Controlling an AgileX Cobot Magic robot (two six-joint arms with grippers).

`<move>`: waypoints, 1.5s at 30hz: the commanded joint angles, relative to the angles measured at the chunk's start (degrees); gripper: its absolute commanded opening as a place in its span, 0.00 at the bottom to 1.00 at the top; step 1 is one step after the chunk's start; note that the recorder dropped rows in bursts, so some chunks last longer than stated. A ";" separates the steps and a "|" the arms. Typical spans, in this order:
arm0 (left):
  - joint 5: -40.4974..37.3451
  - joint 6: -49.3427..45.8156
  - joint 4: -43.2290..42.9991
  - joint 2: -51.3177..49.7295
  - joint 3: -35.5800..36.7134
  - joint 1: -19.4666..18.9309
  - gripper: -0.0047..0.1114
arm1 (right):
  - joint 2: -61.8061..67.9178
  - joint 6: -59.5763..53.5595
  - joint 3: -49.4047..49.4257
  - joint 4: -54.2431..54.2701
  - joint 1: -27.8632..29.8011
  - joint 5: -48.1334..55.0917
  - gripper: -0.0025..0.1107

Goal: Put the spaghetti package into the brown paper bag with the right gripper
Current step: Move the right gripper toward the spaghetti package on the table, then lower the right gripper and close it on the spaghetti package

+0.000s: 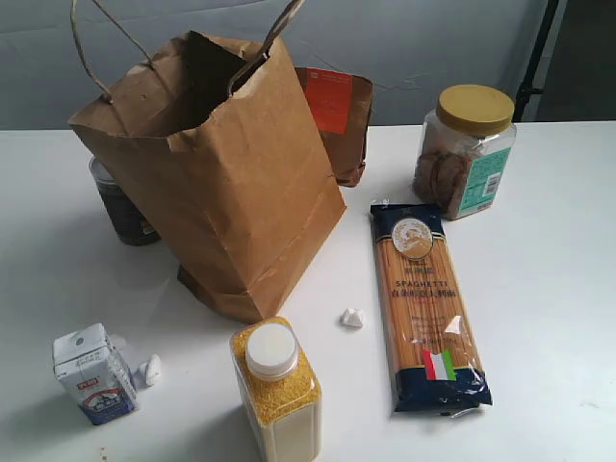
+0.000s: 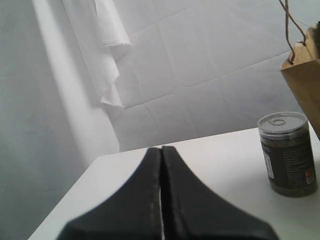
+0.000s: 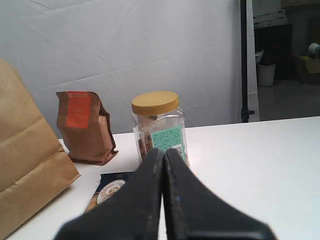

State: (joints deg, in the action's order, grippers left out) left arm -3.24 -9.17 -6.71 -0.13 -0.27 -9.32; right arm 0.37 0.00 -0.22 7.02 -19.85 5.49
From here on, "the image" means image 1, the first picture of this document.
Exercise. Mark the dark tin can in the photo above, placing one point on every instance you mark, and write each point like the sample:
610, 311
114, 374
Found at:
129, 223

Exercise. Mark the white paper scrap behind carton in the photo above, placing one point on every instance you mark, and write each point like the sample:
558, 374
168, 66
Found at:
119, 342

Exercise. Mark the large brown paper bag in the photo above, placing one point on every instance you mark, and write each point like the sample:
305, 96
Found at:
214, 142

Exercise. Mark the clear jar yellow lid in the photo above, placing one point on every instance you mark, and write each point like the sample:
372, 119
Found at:
466, 144

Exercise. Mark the white blue milk carton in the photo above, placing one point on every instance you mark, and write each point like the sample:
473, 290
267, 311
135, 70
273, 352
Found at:
94, 374

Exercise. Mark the spaghetti packet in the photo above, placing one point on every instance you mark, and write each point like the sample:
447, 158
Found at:
433, 358

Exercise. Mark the black light stand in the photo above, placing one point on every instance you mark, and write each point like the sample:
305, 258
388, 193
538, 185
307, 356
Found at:
527, 89

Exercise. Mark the millet bottle white cap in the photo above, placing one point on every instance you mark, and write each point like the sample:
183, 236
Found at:
279, 389

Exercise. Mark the crumpled white paper piece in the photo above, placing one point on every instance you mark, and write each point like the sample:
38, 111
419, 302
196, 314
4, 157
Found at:
352, 319

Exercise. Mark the small brown pouch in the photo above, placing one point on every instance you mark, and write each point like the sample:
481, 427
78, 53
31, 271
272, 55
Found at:
341, 105

